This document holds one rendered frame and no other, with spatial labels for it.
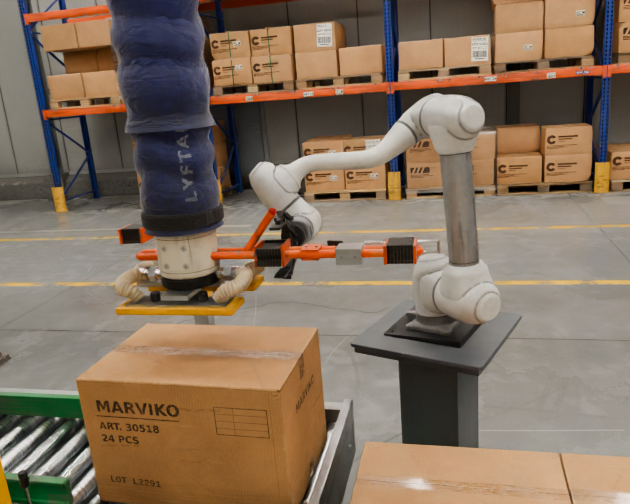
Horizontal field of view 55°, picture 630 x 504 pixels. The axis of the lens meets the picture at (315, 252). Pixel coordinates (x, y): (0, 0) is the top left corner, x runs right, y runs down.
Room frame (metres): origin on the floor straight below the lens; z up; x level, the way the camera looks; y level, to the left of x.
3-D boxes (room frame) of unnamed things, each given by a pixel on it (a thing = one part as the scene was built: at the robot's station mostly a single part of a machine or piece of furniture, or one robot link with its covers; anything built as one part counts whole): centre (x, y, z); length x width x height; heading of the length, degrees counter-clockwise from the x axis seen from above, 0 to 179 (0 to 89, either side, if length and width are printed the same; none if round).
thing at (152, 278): (1.67, 0.36, 1.18); 0.34 x 0.25 x 0.06; 77
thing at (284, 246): (1.61, 0.12, 1.25); 0.10 x 0.08 x 0.06; 167
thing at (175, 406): (1.66, 0.35, 0.75); 0.60 x 0.40 x 0.40; 74
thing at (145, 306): (1.58, 0.38, 1.14); 0.34 x 0.10 x 0.05; 77
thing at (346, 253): (1.56, -0.09, 1.24); 0.07 x 0.07 x 0.04; 77
